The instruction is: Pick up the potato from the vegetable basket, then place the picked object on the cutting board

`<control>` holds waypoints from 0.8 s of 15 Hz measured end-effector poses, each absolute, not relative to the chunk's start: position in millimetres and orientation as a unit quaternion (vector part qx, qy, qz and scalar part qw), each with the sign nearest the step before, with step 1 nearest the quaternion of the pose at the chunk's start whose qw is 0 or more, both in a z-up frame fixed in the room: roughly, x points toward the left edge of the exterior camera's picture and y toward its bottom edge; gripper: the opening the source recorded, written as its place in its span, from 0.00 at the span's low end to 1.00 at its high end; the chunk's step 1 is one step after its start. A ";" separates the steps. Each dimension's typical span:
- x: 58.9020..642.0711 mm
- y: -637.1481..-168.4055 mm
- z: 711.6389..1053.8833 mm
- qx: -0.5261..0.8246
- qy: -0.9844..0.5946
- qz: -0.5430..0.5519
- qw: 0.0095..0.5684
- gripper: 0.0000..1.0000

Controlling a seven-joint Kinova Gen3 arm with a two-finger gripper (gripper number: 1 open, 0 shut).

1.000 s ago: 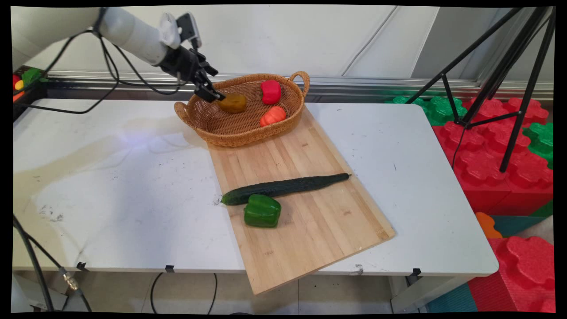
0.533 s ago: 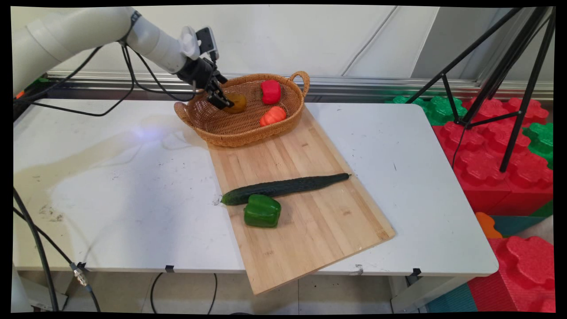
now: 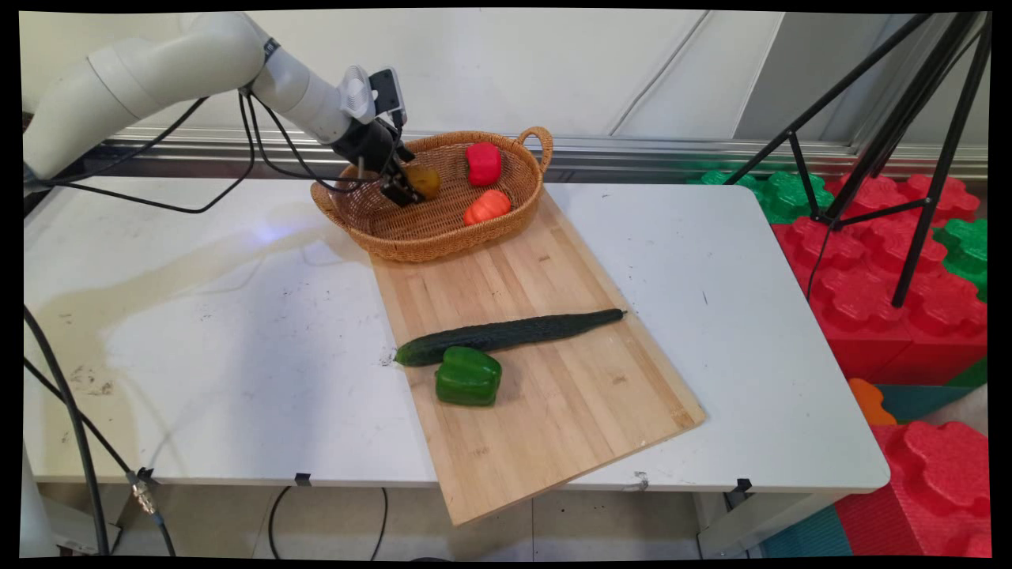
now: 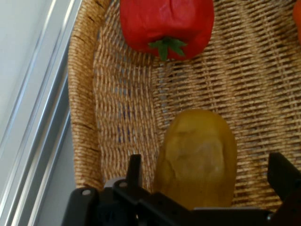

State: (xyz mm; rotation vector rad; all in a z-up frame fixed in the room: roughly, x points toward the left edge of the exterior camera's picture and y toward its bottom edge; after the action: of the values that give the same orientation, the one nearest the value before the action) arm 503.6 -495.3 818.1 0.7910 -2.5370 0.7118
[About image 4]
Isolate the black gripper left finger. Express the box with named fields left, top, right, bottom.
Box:
left=126, top=153, right=151, bottom=197

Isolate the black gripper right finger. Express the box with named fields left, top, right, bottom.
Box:
left=267, top=152, right=301, bottom=205

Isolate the yellow toy potato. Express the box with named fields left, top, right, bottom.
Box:
left=153, top=108, right=238, bottom=210

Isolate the red toy bell pepper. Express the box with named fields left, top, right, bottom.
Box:
left=119, top=0, right=215, bottom=62

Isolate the orange toy vegetable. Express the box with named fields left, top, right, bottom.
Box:
left=292, top=2, right=301, bottom=45

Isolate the woven wicker basket with handles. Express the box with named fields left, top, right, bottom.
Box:
left=67, top=0, right=301, bottom=212

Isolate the aluminium window rail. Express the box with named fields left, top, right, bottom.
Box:
left=0, top=0, right=83, bottom=226

